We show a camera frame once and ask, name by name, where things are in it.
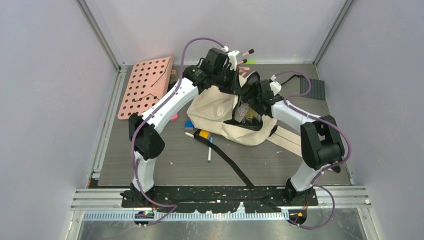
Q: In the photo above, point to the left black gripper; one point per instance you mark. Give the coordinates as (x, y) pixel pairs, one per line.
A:
(234, 87)

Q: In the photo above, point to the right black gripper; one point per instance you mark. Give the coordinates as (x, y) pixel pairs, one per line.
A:
(251, 101)

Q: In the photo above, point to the black moon and sixpence book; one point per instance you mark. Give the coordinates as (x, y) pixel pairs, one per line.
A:
(254, 125)

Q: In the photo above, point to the floral little women book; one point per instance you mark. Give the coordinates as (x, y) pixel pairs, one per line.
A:
(243, 113)

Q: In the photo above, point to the beige canvas backpack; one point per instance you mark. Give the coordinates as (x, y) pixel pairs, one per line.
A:
(212, 110)

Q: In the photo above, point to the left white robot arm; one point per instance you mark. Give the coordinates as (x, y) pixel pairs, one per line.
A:
(145, 130)

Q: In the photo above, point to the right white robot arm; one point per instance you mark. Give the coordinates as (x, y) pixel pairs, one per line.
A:
(320, 140)

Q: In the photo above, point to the pink folding stand tripod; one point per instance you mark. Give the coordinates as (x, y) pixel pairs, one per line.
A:
(243, 69)

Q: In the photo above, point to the grey lego baseplate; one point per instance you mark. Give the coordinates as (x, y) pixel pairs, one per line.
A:
(317, 88)

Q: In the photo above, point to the blue pencil sharpener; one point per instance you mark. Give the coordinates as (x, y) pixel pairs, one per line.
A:
(188, 125)

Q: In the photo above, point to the yellow pencil sharpener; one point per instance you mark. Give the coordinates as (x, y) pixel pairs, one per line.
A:
(204, 134)

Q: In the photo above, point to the pink eraser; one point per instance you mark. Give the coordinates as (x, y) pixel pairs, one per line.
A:
(175, 117)

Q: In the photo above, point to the white marker yellow cap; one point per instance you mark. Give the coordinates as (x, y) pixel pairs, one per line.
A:
(189, 135)

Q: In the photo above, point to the pink perforated music stand desk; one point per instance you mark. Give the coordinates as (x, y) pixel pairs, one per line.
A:
(148, 83)

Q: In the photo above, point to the white marker blue cap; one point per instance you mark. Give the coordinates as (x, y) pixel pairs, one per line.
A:
(209, 156)

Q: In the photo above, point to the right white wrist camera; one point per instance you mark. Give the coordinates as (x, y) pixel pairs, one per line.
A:
(274, 85)

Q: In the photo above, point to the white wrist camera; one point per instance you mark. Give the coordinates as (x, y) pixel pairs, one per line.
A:
(274, 85)
(232, 57)

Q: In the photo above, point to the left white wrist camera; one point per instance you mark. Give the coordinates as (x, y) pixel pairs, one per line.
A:
(232, 57)

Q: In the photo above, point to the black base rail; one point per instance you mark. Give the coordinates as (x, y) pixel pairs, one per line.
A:
(217, 199)

